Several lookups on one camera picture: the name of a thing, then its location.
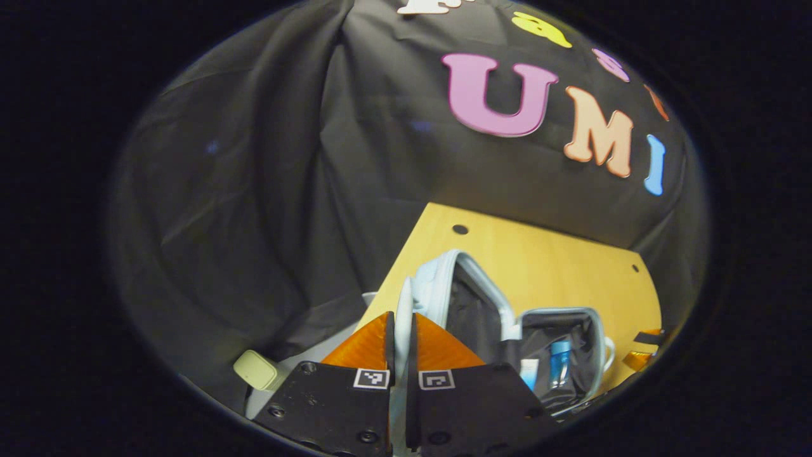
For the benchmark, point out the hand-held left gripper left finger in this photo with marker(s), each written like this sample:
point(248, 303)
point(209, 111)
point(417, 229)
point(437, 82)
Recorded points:
point(389, 349)

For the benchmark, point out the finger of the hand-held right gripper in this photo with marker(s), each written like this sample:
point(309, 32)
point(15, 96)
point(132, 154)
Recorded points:
point(637, 362)
point(648, 336)

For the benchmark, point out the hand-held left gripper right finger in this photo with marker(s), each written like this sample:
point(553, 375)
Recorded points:
point(412, 355)

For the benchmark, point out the blue capped clear bottle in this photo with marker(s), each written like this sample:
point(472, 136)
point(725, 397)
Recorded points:
point(559, 362)

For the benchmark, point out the light blue suitcase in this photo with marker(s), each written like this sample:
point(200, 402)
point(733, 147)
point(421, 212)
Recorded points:
point(482, 311)

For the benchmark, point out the white furniture part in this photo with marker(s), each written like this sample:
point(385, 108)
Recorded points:
point(317, 346)

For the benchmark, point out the pale yellow rounded object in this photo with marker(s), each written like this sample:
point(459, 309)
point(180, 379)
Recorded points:
point(255, 369)

